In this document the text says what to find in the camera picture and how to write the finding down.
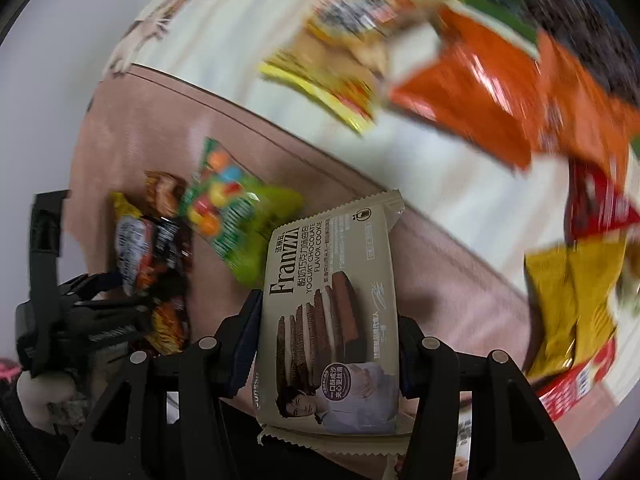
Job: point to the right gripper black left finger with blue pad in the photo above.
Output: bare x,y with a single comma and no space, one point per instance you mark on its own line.
161,418

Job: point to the beige Franzzi cookie pack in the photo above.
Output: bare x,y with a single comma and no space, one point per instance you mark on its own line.
326,374

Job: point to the cheese noodle packet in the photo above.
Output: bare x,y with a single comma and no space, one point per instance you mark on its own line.
153,255

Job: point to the yellow snack bag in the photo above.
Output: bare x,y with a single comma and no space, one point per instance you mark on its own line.
572,285

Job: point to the green candy bag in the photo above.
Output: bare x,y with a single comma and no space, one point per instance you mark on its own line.
235,212

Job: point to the red spicy snack packet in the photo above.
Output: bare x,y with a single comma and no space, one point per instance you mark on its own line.
594,206

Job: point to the striped white bed sheet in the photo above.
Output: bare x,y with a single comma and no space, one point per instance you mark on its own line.
496,213

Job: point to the orange chip bag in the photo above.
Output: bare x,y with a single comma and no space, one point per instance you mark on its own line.
480,87

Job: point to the yellow biscuit snack packet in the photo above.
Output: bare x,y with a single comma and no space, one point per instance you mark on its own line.
340,55

